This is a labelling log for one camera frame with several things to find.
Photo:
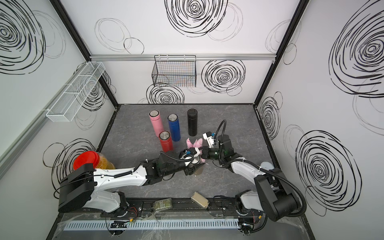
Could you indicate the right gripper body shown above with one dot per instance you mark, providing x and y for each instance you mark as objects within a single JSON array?
[{"x": 213, "y": 154}]

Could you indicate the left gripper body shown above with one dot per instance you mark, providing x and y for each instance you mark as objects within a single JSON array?
[{"x": 179, "y": 166}]

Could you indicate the red thermos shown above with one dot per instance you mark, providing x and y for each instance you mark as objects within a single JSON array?
[{"x": 166, "y": 141}]

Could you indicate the pink microfiber cloth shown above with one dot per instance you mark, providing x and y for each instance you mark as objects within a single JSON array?
[{"x": 198, "y": 143}]

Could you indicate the gold thermos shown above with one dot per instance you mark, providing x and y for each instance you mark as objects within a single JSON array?
[{"x": 198, "y": 167}]

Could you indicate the blue thermos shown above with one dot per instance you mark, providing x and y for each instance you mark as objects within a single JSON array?
[{"x": 173, "y": 121}]

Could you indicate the black thermos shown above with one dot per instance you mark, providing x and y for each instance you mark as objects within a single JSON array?
[{"x": 192, "y": 115}]

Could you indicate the pink thermos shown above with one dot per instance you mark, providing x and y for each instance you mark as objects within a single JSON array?
[{"x": 156, "y": 121}]

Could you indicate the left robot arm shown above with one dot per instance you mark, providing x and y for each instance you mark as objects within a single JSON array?
[{"x": 88, "y": 187}]

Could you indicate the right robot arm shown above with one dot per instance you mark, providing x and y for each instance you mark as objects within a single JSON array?
[{"x": 275, "y": 196}]

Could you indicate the green scouring pad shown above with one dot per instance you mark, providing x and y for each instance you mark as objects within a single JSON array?
[{"x": 162, "y": 205}]

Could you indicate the beige sponge block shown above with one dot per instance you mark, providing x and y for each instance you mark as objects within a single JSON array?
[{"x": 200, "y": 200}]

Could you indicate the white lid can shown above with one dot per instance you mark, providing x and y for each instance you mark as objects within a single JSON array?
[{"x": 267, "y": 165}]

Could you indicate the red lid snack jar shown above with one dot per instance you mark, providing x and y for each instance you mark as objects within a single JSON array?
[{"x": 98, "y": 160}]

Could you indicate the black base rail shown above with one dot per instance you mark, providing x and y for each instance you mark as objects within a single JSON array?
[{"x": 220, "y": 206}]

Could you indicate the black wire basket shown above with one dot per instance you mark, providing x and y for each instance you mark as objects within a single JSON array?
[{"x": 175, "y": 70}]

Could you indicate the white cable duct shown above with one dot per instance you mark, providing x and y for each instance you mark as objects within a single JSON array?
[{"x": 186, "y": 224}]

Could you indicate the white wire shelf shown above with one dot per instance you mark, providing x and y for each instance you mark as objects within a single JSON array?
[{"x": 83, "y": 92}]

